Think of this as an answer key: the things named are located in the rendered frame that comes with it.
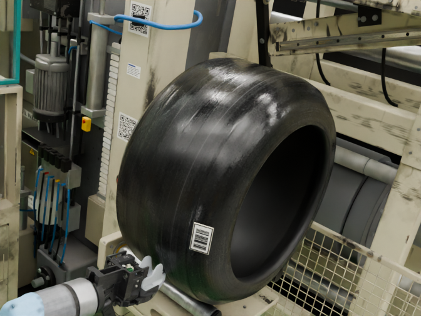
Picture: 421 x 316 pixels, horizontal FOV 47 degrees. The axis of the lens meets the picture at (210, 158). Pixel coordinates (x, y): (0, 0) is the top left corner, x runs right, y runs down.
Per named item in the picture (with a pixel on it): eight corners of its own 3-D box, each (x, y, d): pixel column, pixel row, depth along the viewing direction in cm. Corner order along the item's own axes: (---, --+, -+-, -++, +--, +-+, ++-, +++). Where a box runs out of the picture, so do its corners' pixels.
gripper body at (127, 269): (153, 266, 95) (104, 283, 85) (144, 303, 97) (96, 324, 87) (127, 248, 99) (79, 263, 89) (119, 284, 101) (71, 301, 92)
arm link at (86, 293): (76, 333, 84) (49, 308, 89) (97, 324, 88) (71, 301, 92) (83, 296, 82) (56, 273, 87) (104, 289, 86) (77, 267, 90)
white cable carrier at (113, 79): (97, 199, 146) (111, 42, 128) (110, 195, 150) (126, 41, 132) (106, 205, 143) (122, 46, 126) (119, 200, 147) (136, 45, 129)
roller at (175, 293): (112, 259, 131) (115, 244, 130) (124, 256, 135) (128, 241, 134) (208, 331, 112) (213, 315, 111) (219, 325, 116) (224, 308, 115)
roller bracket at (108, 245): (96, 268, 131) (98, 237, 128) (192, 225, 161) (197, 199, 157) (103, 274, 129) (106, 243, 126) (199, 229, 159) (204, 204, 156)
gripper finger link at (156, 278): (179, 261, 103) (148, 272, 95) (173, 285, 104) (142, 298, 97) (169, 254, 104) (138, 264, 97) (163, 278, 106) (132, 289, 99)
